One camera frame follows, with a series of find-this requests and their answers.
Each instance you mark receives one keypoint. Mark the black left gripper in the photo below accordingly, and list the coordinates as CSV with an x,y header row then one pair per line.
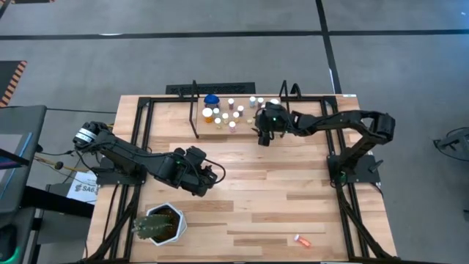
x,y
190,168

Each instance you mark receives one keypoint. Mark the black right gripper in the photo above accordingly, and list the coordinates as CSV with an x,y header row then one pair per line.
x,y
275,119

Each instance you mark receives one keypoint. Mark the yellow-green vial white cap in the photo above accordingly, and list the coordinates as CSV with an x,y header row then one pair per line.
x,y
225,116
236,115
217,120
250,120

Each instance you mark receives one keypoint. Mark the pink vial white cap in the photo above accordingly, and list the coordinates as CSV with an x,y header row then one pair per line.
x,y
260,100
232,125

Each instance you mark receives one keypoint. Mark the light blue vial white cap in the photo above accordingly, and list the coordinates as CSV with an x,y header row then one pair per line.
x,y
252,99

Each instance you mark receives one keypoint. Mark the pale clear vial white cap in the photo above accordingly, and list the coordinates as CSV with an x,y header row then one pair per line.
x,y
216,110

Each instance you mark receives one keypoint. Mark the large amber bottle white cap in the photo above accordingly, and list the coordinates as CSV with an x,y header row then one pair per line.
x,y
207,112

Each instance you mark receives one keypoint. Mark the bottle with blue cap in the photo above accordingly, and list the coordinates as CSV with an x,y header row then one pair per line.
x,y
212,99

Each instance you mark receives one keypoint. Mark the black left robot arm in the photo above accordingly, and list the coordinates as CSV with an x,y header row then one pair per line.
x,y
124,154

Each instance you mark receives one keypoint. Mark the cactus in white pot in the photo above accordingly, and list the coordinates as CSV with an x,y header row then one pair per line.
x,y
161,225

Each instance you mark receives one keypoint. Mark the black ribbed floor mat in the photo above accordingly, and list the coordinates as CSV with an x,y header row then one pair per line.
x,y
212,88

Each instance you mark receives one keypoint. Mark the small orange vial white cap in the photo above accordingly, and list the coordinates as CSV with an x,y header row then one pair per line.
x,y
302,241

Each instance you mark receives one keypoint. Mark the white printed paper sheet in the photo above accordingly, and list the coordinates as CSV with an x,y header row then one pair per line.
x,y
84,187

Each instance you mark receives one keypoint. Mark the black tripod base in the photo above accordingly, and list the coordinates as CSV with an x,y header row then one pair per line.
x,y
454,144

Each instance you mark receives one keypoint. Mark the grey operator console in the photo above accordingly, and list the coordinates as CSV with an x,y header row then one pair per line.
x,y
18,165

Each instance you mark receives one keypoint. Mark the black yellow striped mat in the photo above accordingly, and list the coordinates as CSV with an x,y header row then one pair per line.
x,y
11,82

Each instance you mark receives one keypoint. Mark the wooden shelf with black frame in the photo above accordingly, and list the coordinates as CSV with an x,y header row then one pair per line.
x,y
209,131

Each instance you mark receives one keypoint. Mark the black table frame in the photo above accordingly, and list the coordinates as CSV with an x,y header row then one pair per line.
x,y
165,99

